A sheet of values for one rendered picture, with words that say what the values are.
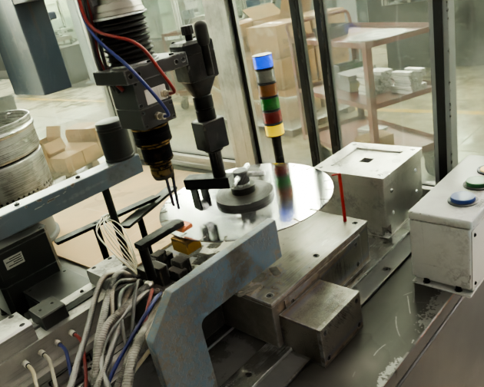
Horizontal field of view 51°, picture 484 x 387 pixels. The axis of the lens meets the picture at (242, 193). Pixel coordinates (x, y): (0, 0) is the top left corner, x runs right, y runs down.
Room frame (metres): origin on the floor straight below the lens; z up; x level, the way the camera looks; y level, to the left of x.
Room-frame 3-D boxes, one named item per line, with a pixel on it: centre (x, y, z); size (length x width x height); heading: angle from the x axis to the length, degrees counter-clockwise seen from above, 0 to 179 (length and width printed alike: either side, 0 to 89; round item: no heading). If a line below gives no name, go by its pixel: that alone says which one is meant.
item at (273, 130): (1.16, -0.11, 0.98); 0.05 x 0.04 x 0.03; 43
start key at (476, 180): (0.83, -0.43, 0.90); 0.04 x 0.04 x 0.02
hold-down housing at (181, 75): (0.81, 0.03, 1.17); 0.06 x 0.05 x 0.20; 124
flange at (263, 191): (0.87, 0.00, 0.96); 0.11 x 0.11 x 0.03
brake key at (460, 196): (0.78, -0.38, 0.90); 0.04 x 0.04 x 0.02
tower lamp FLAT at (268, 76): (1.16, -0.11, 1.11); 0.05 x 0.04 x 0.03; 43
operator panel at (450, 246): (0.84, -0.42, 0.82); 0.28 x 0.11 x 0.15; 133
